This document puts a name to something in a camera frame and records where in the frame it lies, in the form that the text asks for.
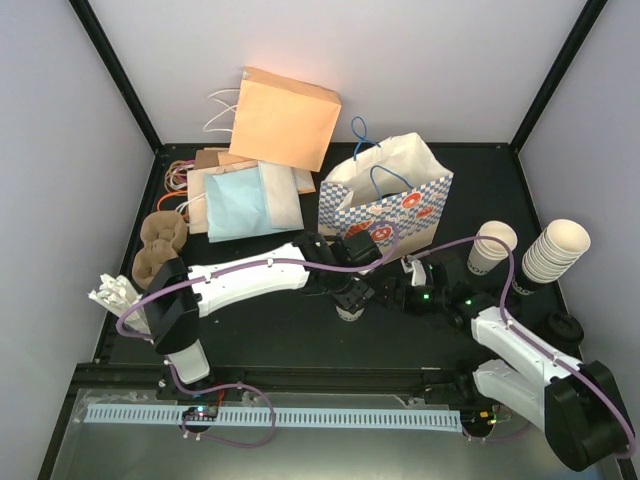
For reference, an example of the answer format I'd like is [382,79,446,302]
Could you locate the blue checkered paper bag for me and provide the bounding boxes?
[318,116,454,260]

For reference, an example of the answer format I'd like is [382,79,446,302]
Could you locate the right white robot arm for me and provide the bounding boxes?
[382,250,638,471]

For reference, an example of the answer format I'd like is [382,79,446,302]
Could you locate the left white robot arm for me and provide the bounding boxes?
[116,221,400,399]

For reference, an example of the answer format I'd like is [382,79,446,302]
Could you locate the short stack paper cups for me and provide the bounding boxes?
[467,220,518,276]

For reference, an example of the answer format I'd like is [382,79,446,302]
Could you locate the white paper bag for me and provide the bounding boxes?
[258,162,304,230]

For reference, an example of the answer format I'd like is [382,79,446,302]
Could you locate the black cup lids stack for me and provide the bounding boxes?
[545,312,584,345]

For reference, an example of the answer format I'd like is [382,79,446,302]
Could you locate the tall stack paper cups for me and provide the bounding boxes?
[511,219,591,296]

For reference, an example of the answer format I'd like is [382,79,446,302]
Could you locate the light blue paper bag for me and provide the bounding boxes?
[205,167,275,243]

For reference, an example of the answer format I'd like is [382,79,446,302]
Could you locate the beige kraft paper bag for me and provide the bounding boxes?
[187,161,258,235]

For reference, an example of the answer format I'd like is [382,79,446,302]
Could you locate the orange paper bag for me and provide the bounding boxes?
[229,66,341,172]

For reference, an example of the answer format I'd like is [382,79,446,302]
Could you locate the brown pulp cup carrier stack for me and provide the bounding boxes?
[132,211,188,289]

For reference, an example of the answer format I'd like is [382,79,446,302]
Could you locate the brown flat paper bag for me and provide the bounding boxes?
[194,148,234,170]

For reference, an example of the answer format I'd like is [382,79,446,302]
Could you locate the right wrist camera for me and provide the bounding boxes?
[401,256,427,287]

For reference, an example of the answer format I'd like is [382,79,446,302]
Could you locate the blue bag handle cord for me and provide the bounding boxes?
[369,166,415,204]

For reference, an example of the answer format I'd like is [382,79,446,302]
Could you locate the light blue cable duct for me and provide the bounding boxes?
[84,404,462,433]

